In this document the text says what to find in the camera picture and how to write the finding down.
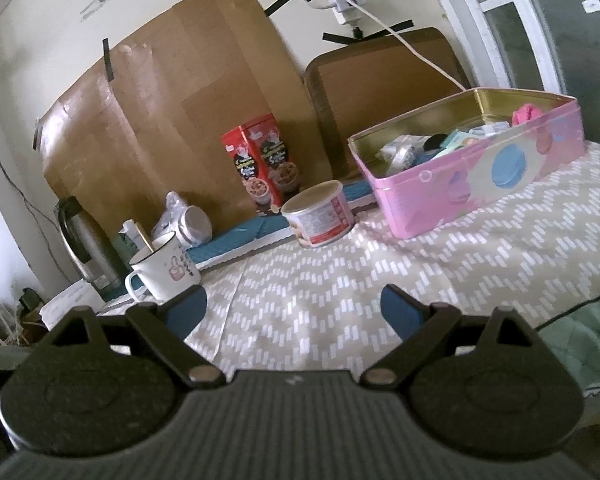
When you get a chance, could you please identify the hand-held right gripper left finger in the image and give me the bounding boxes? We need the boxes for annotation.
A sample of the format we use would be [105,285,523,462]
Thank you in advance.
[45,285,227,390]

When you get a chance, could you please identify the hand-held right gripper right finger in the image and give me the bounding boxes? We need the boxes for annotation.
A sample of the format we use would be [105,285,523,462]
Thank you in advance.
[360,284,540,390]

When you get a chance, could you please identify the pink metal tin box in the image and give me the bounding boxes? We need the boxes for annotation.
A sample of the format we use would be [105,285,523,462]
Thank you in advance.
[348,87,586,240]

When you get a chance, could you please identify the pink soft cloth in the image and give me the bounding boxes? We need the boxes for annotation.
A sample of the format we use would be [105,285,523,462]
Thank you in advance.
[511,103,544,127]

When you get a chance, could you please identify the white enamel mug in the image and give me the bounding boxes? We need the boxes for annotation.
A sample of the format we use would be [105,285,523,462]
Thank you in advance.
[125,232,202,306]

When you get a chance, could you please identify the beige chevron tablecloth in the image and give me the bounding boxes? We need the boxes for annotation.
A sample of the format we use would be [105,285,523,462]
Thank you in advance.
[99,141,600,392]

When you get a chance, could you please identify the wooden stick in mug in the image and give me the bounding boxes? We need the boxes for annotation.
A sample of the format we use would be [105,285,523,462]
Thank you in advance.
[134,222,155,253]

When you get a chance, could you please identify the clear plastic bag with jar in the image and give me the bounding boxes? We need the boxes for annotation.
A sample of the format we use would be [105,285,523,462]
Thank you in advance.
[152,191,214,249]

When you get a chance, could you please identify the green white carton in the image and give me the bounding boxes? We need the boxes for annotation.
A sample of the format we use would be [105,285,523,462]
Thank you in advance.
[119,218,142,267]

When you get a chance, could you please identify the white cardboard box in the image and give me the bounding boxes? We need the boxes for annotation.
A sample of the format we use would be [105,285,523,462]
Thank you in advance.
[39,279,107,332]

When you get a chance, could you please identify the white plastic tub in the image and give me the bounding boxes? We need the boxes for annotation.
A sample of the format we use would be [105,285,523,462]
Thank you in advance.
[281,180,356,250]

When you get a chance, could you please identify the steel thermos jug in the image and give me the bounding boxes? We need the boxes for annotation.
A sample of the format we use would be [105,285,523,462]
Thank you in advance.
[54,196,124,292]

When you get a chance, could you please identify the clear plastic packet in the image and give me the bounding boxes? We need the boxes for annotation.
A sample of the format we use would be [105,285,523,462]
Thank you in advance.
[377,135,432,177]

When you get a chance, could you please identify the teal small box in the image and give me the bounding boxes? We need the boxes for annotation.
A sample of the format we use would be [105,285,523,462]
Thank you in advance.
[431,128,474,162]

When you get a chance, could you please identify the green quilted blanket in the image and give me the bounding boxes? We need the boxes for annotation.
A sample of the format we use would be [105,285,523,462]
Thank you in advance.
[536,279,600,400]

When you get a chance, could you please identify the large brown cardboard sheet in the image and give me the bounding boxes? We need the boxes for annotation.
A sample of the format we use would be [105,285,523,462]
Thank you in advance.
[34,0,334,222]

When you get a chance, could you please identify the small brown cardboard sheet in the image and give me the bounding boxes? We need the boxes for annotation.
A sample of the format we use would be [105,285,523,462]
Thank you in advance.
[302,27,474,184]

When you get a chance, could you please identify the black tape strip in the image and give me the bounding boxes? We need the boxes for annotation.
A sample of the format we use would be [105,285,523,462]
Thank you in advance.
[264,0,302,17]
[102,37,116,84]
[322,19,415,46]

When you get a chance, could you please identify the thin dark wall wire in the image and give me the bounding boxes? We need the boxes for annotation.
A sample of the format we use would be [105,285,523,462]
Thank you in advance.
[0,124,73,288]

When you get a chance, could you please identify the white power cable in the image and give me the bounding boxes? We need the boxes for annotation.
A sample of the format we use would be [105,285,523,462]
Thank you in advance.
[349,0,474,92]

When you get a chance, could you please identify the white window frame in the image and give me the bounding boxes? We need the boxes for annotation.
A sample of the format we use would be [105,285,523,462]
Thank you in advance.
[417,0,600,97]

